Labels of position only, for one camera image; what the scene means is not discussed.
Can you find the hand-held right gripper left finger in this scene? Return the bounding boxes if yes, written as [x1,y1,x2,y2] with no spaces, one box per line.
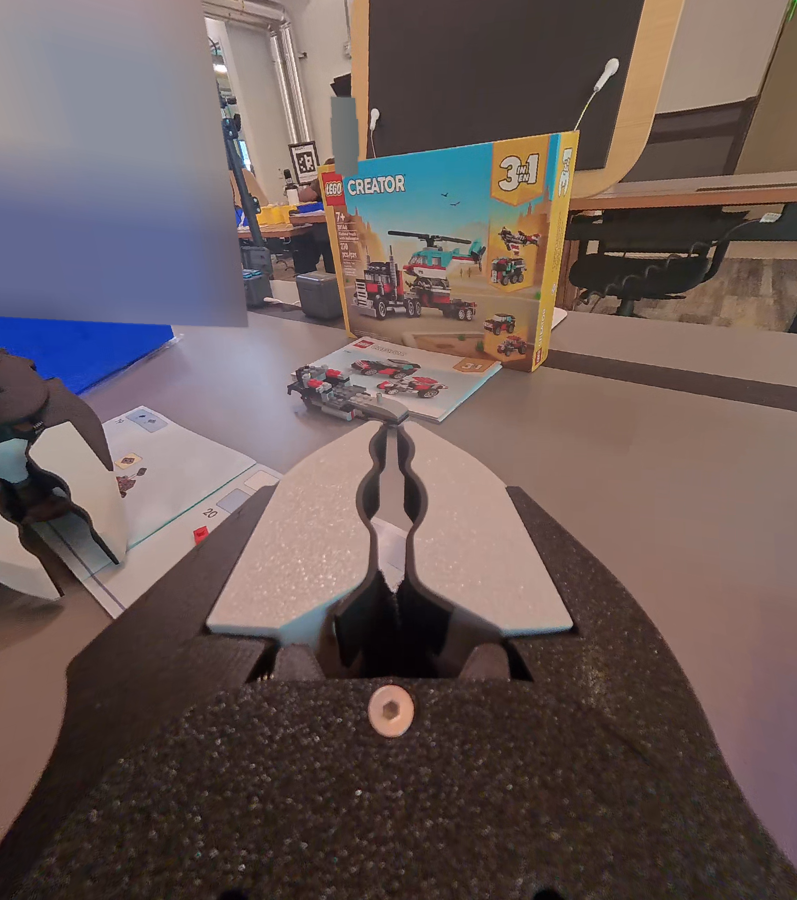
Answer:
[205,420,395,644]

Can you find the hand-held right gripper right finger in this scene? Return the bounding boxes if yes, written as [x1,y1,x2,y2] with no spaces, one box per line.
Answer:
[398,420,575,637]

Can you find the grey red toy brick car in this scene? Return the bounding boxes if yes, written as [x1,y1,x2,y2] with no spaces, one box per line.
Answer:
[287,364,412,426]

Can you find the grey desk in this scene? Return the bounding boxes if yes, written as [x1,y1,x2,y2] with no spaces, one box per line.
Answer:
[0,281,797,900]

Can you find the open building instruction booklet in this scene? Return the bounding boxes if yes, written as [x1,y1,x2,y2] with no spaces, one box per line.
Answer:
[36,405,283,620]

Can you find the blue plastic crate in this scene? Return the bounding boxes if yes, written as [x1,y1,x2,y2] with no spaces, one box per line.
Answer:
[0,315,176,396]

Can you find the closed toy instruction booklet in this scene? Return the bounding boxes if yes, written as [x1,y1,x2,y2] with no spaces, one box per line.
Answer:
[291,337,505,424]

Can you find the dark box with teal print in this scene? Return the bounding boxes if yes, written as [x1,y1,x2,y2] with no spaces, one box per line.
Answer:
[296,273,344,321]

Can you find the black office chair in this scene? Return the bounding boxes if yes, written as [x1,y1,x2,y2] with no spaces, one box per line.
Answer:
[567,211,754,317]

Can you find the yellow toy set box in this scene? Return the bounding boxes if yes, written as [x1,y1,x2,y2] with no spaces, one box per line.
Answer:
[319,130,581,374]

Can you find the black camera tripod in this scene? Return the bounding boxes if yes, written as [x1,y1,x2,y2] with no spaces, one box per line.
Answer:
[219,95,276,282]

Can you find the wood top black frame desk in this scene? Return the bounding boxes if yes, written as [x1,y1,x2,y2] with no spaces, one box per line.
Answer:
[567,167,797,335]

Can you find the black panel with wood frame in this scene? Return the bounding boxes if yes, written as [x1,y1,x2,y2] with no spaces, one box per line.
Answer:
[349,0,686,201]

